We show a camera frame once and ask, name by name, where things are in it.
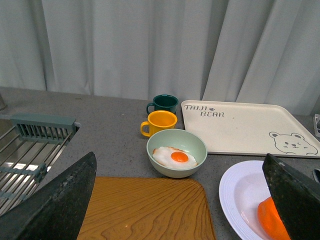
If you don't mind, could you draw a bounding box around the white curtain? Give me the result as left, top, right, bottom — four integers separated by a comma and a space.
0, 0, 320, 115

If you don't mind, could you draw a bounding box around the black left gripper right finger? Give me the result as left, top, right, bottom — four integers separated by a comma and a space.
262, 153, 320, 240

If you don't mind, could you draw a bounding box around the white round plate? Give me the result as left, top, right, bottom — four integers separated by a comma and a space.
219, 160, 271, 240

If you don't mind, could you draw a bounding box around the clear cup rack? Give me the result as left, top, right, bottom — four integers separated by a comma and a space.
313, 114, 320, 138

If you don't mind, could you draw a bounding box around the wooden cutting board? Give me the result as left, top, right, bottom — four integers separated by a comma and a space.
77, 177, 217, 240

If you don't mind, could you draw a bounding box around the orange fruit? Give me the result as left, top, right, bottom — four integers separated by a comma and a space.
257, 196, 291, 240

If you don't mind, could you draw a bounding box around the dark green mug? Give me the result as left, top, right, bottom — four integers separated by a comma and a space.
146, 94, 179, 115

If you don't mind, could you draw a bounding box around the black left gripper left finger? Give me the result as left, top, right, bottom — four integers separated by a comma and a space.
0, 152, 97, 240

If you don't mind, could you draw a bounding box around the yellow mug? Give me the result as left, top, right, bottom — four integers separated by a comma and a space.
140, 110, 178, 138

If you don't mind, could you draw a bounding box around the light green bowl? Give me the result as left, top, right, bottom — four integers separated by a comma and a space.
146, 128, 208, 179

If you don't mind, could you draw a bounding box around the metal sink drying rack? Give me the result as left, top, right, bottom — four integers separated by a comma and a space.
0, 113, 79, 214

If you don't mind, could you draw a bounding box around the fake fried egg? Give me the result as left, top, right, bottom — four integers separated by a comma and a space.
152, 146, 198, 170

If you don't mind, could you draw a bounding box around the cream bear tray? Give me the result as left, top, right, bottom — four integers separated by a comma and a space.
181, 100, 320, 158

